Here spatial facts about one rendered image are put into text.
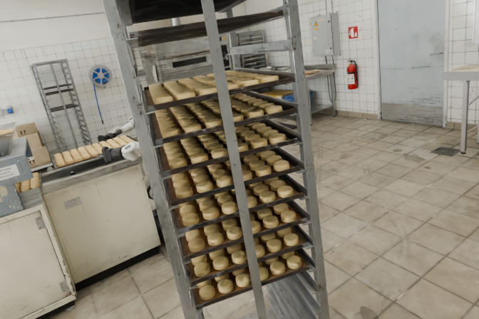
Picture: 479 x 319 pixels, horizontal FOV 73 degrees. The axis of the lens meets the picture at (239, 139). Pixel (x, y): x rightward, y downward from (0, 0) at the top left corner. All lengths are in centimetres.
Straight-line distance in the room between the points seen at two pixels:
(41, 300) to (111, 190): 83
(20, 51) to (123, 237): 459
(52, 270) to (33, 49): 475
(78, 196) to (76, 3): 479
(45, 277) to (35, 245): 25
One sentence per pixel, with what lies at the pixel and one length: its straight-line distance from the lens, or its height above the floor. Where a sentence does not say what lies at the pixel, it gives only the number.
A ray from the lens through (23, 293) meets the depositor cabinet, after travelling 274.
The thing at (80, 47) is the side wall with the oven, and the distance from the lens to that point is 684.
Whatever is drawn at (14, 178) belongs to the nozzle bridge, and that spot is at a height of 105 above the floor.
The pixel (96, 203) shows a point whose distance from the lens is 272.
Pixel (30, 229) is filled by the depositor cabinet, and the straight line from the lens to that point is 254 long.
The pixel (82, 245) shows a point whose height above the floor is 36.
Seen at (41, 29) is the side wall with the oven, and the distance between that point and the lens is 681.
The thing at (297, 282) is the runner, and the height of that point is 68.
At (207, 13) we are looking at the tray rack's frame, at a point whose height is 170.
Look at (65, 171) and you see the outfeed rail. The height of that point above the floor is 87.
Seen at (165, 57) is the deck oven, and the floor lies 159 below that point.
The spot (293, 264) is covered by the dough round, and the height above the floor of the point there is 88.
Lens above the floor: 162
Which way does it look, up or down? 16 degrees down
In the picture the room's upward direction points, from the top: 9 degrees counter-clockwise
